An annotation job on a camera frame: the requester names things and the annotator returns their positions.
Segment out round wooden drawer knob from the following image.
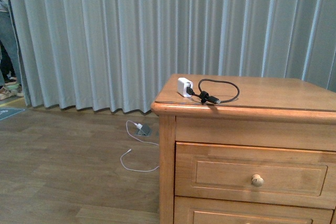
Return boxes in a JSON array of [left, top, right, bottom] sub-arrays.
[[251, 174, 264, 187]]

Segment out black charger cable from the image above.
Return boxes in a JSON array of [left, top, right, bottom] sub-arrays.
[[186, 78, 240, 106]]

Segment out grey pleated curtain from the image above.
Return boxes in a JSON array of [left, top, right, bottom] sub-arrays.
[[9, 0, 335, 112]]

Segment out open metal floor socket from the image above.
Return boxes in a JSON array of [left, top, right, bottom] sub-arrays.
[[135, 124, 152, 136]]

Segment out white floor cable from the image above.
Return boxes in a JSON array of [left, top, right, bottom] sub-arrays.
[[120, 120, 160, 173]]

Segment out person in jeans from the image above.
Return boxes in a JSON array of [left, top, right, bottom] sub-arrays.
[[1, 0, 24, 100]]

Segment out wooden drawer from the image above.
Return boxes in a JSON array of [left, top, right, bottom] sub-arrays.
[[174, 196, 333, 223], [175, 142, 335, 209]]

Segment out white charger adapter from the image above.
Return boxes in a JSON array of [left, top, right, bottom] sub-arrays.
[[177, 77, 193, 97]]

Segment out wooden nightstand cabinet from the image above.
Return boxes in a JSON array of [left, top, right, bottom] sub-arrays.
[[151, 74, 335, 223]]

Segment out grey floor sign mat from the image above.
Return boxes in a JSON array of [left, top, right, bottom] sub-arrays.
[[0, 107, 25, 121]]

